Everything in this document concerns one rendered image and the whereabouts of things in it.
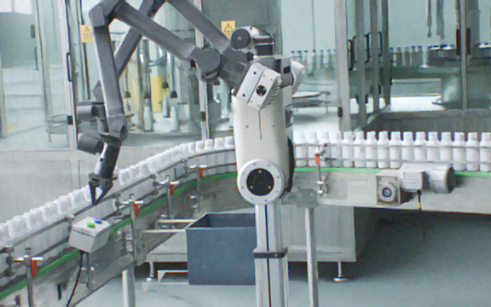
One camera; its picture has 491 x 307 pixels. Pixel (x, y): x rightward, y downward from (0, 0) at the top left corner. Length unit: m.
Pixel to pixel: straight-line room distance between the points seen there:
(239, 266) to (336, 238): 2.95
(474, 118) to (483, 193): 3.86
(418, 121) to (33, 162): 3.08
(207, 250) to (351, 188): 1.21
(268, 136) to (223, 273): 0.76
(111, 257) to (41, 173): 3.58
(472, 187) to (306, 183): 0.81
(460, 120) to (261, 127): 5.28
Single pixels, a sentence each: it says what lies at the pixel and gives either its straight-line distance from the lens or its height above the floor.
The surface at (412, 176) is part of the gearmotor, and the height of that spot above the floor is 1.00.
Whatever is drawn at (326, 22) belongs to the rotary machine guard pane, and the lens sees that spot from 6.97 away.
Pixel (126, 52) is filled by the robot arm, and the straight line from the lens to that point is 4.07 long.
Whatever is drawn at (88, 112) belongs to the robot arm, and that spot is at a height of 1.41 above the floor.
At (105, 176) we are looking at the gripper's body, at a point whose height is 1.27.
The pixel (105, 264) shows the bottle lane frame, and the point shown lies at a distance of 3.98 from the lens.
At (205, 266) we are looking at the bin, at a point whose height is 0.80.
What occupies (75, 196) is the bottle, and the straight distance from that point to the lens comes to 3.82.
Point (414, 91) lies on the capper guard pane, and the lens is 8.83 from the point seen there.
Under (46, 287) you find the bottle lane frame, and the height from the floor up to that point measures 0.94.
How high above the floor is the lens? 1.74
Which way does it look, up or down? 7 degrees down
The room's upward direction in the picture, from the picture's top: 3 degrees counter-clockwise
